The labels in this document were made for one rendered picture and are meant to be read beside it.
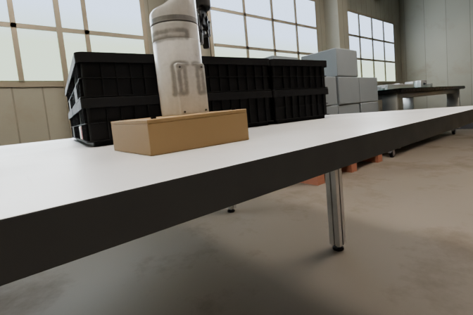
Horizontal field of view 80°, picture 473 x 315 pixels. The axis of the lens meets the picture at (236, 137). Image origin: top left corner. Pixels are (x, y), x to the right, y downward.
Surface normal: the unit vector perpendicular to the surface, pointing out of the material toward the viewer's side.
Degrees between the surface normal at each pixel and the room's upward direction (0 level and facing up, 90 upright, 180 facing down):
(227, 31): 90
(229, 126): 90
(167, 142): 90
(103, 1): 90
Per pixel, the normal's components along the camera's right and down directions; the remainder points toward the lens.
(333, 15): -0.78, 0.12
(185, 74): 0.60, 0.04
